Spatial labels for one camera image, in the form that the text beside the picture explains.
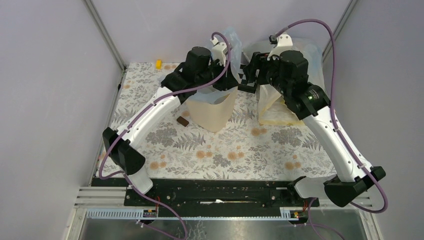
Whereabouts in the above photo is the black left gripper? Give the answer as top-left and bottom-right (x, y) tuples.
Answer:
(196, 58), (240, 92)

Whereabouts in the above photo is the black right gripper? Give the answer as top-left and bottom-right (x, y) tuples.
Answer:
(242, 51), (291, 97)

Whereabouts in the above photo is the blue plastic trash bag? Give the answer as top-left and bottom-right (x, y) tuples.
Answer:
(190, 26), (242, 105)

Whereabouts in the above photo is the beige plastic trash bin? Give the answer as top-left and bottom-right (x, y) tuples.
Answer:
(185, 86), (238, 133)

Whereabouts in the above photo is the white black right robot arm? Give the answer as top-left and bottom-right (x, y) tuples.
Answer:
(243, 50), (386, 207)

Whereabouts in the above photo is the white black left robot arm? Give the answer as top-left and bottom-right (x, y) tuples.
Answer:
(99, 42), (238, 206)

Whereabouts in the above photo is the black white checkerboard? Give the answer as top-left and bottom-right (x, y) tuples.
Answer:
(237, 73), (257, 94)

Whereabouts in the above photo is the yellow toy block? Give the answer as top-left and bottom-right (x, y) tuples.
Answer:
(155, 59), (162, 70)

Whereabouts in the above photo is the large translucent yellow bag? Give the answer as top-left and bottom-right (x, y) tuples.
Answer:
(242, 37), (326, 126)

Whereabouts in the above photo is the small brown block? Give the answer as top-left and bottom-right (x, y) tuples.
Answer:
(176, 116), (190, 127)

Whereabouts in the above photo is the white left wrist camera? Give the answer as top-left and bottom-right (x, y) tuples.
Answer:
(210, 36), (228, 66)

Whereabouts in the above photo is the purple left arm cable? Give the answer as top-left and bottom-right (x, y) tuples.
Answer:
(98, 31), (232, 240)

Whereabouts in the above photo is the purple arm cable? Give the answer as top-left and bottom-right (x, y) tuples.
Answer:
(98, 31), (232, 240)
(269, 18), (389, 214)

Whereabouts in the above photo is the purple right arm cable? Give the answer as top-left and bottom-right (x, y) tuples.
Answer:
(269, 18), (389, 214)

